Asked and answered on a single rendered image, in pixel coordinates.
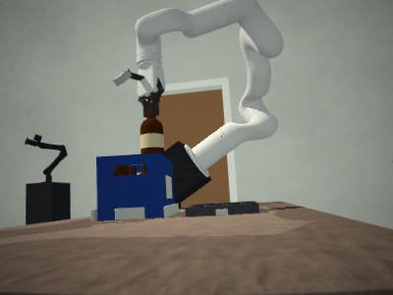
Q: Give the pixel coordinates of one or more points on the blue crate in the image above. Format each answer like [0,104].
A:
[153,190]

